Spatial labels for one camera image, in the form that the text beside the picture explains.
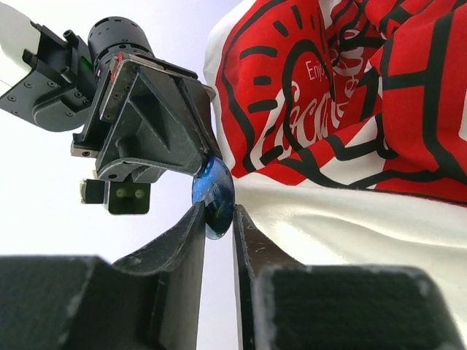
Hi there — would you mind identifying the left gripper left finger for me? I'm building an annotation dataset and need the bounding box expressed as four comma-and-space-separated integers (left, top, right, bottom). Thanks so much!
1, 203, 205, 349

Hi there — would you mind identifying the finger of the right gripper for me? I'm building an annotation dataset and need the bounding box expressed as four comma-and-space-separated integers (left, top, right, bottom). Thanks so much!
182, 78, 223, 160
95, 67, 204, 182

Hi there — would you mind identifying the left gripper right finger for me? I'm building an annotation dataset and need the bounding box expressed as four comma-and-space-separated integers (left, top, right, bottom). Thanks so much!
233, 205, 466, 349

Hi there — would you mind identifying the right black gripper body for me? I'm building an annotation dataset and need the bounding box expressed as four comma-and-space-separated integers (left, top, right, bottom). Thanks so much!
71, 51, 198, 158

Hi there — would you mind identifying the blue round brooch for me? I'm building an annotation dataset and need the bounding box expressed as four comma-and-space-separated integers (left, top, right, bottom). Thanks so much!
191, 156, 235, 240

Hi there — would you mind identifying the white Coca-Cola t-shirt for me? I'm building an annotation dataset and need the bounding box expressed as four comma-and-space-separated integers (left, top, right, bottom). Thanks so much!
204, 1, 466, 331

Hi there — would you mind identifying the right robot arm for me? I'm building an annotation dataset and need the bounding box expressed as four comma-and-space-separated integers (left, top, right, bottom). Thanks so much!
1, 4, 221, 184

